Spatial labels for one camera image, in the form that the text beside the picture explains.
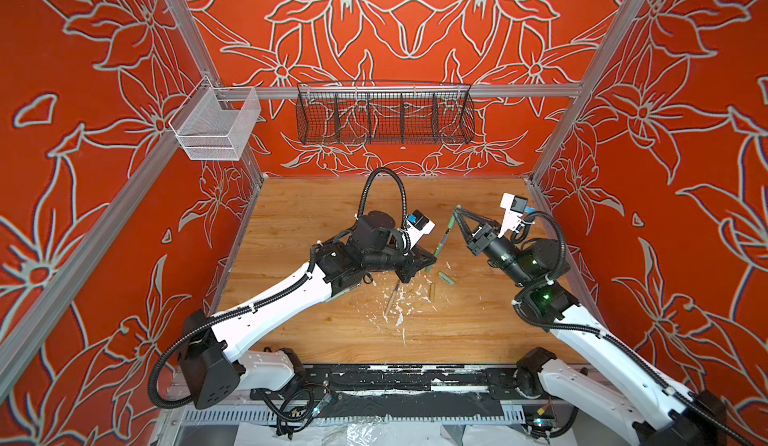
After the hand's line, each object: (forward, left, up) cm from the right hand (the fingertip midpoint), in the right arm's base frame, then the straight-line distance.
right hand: (452, 214), depth 62 cm
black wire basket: (+48, +14, -5) cm, 50 cm away
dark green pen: (-4, +2, -8) cm, 9 cm away
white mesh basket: (+35, +68, -3) cm, 76 cm away
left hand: (-5, +3, -9) cm, 11 cm away
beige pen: (-4, +13, -36) cm, 38 cm away
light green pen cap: (+2, -5, -36) cm, 37 cm away
